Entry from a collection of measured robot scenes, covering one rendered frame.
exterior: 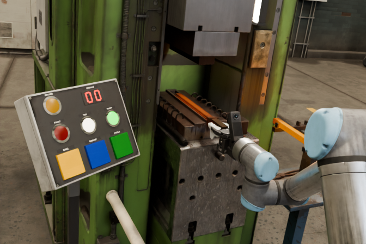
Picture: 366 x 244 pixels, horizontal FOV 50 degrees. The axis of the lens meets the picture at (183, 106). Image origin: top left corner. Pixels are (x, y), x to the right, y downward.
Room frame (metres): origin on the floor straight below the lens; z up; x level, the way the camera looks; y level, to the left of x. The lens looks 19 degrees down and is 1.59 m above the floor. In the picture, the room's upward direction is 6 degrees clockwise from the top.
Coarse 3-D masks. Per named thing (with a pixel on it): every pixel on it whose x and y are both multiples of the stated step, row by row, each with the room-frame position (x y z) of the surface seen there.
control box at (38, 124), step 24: (24, 96) 1.05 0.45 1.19; (48, 96) 1.09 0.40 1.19; (72, 96) 1.15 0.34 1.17; (96, 96) 1.21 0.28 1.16; (120, 96) 1.29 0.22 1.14; (24, 120) 1.05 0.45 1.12; (48, 120) 1.05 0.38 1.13; (72, 120) 1.11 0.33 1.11; (96, 120) 1.17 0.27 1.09; (120, 120) 1.24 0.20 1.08; (48, 144) 1.02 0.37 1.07; (72, 144) 1.07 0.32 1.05; (48, 168) 0.98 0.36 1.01; (96, 168) 1.09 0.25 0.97
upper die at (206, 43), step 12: (168, 36) 1.68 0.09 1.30; (180, 36) 1.58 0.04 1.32; (192, 36) 1.49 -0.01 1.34; (204, 36) 1.50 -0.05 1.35; (216, 36) 1.52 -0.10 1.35; (228, 36) 1.55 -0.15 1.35; (180, 48) 1.57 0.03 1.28; (192, 48) 1.48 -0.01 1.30; (204, 48) 1.50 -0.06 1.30; (216, 48) 1.53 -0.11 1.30; (228, 48) 1.55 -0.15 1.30
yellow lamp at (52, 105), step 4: (48, 100) 1.08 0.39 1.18; (52, 100) 1.09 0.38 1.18; (56, 100) 1.10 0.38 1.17; (48, 104) 1.08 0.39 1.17; (52, 104) 1.09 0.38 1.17; (56, 104) 1.10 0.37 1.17; (48, 108) 1.07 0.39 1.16; (52, 108) 1.08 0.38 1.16; (56, 108) 1.09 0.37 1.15; (52, 112) 1.07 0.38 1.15
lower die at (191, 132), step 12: (168, 96) 1.81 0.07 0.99; (192, 96) 1.85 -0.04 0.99; (168, 108) 1.67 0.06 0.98; (180, 108) 1.66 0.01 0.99; (204, 108) 1.69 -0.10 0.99; (168, 120) 1.61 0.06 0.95; (180, 120) 1.54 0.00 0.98; (192, 120) 1.53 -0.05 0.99; (204, 120) 1.54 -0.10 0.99; (180, 132) 1.51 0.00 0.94; (192, 132) 1.50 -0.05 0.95; (204, 132) 1.52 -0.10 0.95
